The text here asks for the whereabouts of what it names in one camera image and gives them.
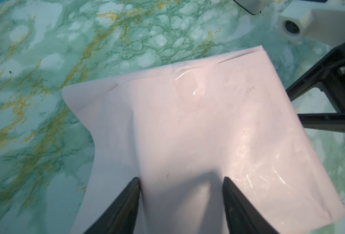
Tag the small grey white device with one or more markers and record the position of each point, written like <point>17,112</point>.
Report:
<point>253,6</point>

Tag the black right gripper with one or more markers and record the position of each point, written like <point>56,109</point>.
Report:
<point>330,73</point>

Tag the clear tape strip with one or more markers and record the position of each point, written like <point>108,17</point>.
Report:
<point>189,85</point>

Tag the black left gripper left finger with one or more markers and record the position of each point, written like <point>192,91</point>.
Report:
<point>120,216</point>

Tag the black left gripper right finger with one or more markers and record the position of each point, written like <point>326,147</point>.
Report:
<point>241,216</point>

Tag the purple wrapping paper sheet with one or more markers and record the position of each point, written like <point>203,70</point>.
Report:
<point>244,128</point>

